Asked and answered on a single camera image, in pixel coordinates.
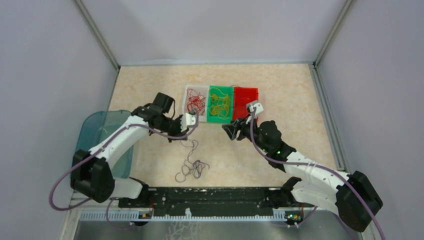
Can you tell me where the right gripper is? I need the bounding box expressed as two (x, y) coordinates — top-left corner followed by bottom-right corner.
(222, 112), (270, 153)

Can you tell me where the yellow cable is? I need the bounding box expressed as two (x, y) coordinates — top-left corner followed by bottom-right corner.
(209, 88), (232, 119)

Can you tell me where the red cable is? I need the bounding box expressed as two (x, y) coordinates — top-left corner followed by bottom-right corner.
(184, 86), (208, 117)

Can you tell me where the cable pile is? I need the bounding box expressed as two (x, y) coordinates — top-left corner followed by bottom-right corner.
(174, 159), (211, 184)

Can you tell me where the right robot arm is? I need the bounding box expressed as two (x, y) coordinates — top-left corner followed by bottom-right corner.
(222, 117), (383, 232)

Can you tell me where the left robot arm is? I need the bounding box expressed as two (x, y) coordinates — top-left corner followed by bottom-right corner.
(70, 92), (199, 207)

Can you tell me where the green plastic bin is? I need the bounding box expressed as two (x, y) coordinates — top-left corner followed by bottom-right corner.
(207, 85), (234, 124)

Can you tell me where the white plastic bin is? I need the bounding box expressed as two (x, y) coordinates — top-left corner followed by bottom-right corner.
(181, 84), (210, 122)

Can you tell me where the red plastic bin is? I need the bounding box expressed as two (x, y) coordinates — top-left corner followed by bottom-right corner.
(232, 86), (259, 121)

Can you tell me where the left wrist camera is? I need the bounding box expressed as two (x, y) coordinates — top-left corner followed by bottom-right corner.
(180, 111), (198, 130)

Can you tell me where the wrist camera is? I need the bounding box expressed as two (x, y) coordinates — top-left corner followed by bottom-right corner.
(180, 111), (198, 130)
(246, 100), (264, 119)

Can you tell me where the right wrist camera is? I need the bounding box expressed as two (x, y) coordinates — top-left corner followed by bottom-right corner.
(246, 100), (264, 119)

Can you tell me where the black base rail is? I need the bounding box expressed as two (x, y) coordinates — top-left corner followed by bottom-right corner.
(118, 187), (302, 217)

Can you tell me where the aluminium frame rail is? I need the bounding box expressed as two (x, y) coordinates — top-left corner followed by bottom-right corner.
(68, 187), (369, 222)

